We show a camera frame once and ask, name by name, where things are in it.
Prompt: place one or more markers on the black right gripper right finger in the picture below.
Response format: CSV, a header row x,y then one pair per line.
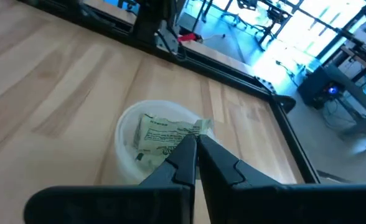
x,y
248,202

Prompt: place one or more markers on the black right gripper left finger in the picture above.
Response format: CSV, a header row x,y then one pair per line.
x,y
158,202

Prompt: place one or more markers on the green stevia packet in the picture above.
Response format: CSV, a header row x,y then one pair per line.
x,y
148,162
161,133

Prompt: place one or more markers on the clear plastic cup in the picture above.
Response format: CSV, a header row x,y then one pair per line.
x,y
124,140

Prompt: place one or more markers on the black computer tower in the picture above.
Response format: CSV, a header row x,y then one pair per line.
x,y
318,90

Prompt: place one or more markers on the wooden background desk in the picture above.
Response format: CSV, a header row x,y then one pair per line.
x,y
357,93

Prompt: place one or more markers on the red clamp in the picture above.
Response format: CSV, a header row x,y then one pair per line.
x,y
187,37

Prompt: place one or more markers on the black office chair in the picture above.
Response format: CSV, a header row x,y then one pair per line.
x,y
274,15

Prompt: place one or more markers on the black rounded bracket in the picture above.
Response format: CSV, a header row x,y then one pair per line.
x,y
284,103

